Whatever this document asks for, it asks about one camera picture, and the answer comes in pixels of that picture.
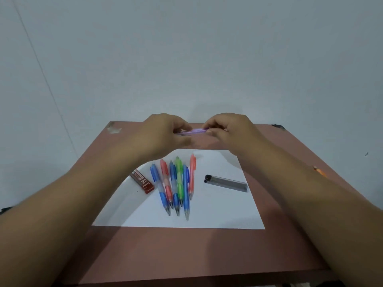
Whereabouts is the person's left hand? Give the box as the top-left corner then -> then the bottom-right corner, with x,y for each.
135,113 -> 193,160

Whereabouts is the person's right hand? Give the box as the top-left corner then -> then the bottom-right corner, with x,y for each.
202,112 -> 264,157

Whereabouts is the purple mechanical pencil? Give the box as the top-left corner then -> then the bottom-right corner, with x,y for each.
177,128 -> 210,136

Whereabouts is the person's left forearm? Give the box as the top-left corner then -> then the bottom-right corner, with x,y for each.
0,128 -> 151,287

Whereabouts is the person's right forearm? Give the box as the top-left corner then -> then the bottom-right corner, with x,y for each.
236,128 -> 383,287

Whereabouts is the row of coloured mechanical pencils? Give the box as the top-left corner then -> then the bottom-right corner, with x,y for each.
150,154 -> 197,221

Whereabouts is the grey transparent lead case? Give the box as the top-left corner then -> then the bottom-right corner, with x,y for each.
204,174 -> 249,193

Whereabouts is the red pencil lead case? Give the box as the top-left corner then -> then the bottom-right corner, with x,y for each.
129,169 -> 155,195

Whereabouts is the white paper sheet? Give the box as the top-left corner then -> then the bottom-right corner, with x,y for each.
92,149 -> 266,230

